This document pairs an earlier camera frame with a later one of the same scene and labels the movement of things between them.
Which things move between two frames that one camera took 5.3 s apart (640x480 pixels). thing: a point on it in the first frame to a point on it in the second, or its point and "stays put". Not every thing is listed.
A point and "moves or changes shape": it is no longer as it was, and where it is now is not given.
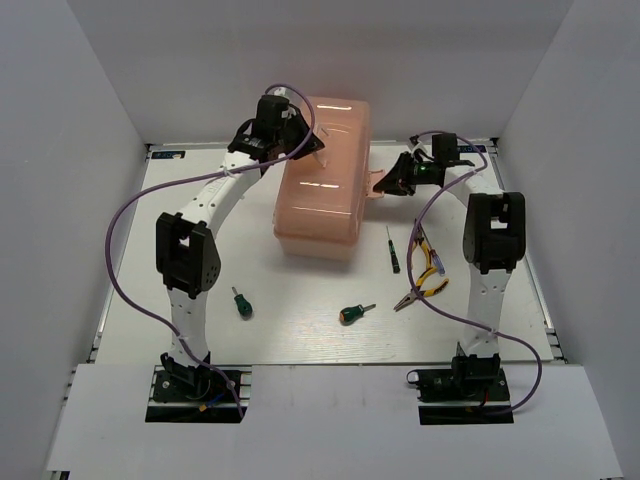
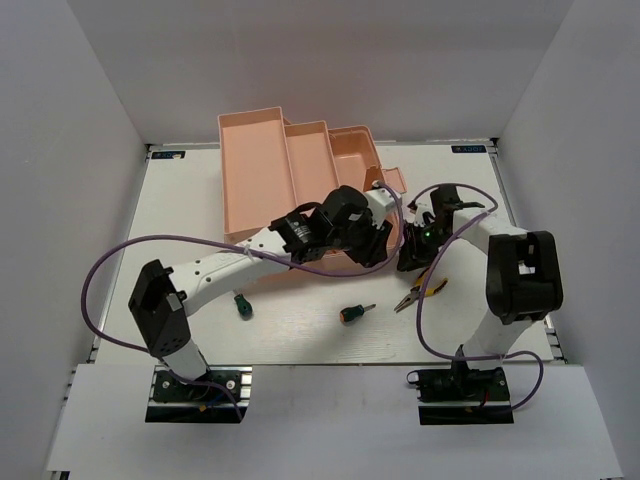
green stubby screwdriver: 244,307 stays put
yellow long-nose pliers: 423,293 stays put
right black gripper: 398,180 to 413,255
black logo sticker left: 167,154 stays put
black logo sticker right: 471,148 stays put
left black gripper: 314,143 to 375,250
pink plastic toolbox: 322,201 moves or changes shape
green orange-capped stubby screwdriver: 350,314 stays put
